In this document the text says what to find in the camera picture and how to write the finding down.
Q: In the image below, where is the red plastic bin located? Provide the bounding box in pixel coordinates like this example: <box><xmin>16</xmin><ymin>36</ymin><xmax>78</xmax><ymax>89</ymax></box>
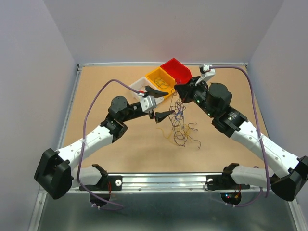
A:
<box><xmin>160</xmin><ymin>58</ymin><xmax>192</xmax><ymax>84</ymax></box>

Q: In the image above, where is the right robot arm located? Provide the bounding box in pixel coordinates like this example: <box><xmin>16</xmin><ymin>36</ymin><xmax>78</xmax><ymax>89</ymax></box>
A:
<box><xmin>174</xmin><ymin>77</ymin><xmax>308</xmax><ymax>201</ymax></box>

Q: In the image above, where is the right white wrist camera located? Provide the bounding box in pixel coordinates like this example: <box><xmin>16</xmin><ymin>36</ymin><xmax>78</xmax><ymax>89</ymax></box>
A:
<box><xmin>195</xmin><ymin>63</ymin><xmax>216</xmax><ymax>86</ymax></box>

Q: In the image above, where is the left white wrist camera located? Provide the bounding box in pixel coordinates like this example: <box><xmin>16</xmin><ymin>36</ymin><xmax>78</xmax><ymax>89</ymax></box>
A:
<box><xmin>138</xmin><ymin>92</ymin><xmax>157</xmax><ymax>113</ymax></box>

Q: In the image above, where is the white plastic bin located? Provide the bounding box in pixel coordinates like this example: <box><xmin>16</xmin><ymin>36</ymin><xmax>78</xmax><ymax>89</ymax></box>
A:
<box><xmin>129</xmin><ymin>77</ymin><xmax>164</xmax><ymax>105</ymax></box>

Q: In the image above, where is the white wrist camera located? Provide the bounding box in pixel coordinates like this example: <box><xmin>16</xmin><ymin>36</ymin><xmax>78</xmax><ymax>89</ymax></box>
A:
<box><xmin>138</xmin><ymin>92</ymin><xmax>157</xmax><ymax>113</ymax></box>
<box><xmin>195</xmin><ymin>63</ymin><xmax>216</xmax><ymax>86</ymax></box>

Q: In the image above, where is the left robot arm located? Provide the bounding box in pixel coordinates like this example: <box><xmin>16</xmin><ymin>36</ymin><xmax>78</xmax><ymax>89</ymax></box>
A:
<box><xmin>34</xmin><ymin>86</ymin><xmax>173</xmax><ymax>199</ymax></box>

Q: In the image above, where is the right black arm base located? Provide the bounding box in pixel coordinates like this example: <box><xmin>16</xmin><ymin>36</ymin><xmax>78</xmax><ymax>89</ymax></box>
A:
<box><xmin>204</xmin><ymin>174</ymin><xmax>250</xmax><ymax>191</ymax></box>

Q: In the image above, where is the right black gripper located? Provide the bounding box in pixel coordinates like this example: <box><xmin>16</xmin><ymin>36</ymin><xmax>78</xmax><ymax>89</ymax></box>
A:
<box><xmin>174</xmin><ymin>76</ymin><xmax>216</xmax><ymax>118</ymax></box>

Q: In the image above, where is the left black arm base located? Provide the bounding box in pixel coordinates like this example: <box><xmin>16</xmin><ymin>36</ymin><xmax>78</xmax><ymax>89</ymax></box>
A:
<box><xmin>81</xmin><ymin>175</ymin><xmax>123</xmax><ymax>191</ymax></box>

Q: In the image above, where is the yellow plastic bin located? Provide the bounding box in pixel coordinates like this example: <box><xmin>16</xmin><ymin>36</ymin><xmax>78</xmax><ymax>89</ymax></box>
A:
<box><xmin>145</xmin><ymin>67</ymin><xmax>176</xmax><ymax>100</ymax></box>

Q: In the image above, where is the purple thin wire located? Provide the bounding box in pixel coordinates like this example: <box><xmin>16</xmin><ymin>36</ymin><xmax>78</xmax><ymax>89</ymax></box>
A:
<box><xmin>168</xmin><ymin>77</ymin><xmax>203</xmax><ymax>150</ymax></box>

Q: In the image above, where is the aluminium front rail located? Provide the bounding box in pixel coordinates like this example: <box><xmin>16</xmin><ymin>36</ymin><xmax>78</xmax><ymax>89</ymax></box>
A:
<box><xmin>80</xmin><ymin>167</ymin><xmax>266</xmax><ymax>193</ymax></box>

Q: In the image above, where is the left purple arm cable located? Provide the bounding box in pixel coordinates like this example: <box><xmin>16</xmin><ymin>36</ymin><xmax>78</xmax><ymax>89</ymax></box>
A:
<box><xmin>77</xmin><ymin>79</ymin><xmax>147</xmax><ymax>210</ymax></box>

